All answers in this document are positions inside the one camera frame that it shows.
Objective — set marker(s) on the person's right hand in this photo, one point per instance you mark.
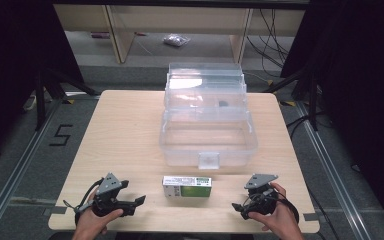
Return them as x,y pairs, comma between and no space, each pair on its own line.
281,220

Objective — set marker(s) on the metal floor rail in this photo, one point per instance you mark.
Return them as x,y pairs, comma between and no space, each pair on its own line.
330,166
23,163

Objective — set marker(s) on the grey tape strip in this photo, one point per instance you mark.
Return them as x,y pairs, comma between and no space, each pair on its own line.
58,210

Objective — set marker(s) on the clear plastic bag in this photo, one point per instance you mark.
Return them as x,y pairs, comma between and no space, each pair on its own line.
176,40

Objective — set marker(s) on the pink flat object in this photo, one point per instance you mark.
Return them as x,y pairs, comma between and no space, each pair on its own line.
100,35

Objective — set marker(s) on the black metal stand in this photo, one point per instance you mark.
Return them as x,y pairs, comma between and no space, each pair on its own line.
40,100
313,100

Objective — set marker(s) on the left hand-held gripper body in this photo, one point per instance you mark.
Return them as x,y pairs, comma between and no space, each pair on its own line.
108,186

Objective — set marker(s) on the clear plastic storage box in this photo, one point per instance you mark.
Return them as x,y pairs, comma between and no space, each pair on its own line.
210,156

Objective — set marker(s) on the black curtain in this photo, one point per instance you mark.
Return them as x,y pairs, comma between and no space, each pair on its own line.
10,66
363,83

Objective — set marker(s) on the green and white carton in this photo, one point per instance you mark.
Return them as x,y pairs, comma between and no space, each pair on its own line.
193,191

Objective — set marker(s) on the person's left hand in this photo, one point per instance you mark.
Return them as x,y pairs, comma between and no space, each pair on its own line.
91,225

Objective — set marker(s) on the yellow tape piece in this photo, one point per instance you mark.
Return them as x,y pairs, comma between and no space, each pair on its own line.
68,101
288,103

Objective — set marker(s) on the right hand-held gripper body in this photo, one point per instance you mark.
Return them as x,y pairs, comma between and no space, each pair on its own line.
260,181

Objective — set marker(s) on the beige wooden shelf unit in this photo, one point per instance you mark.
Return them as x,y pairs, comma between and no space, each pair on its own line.
180,20

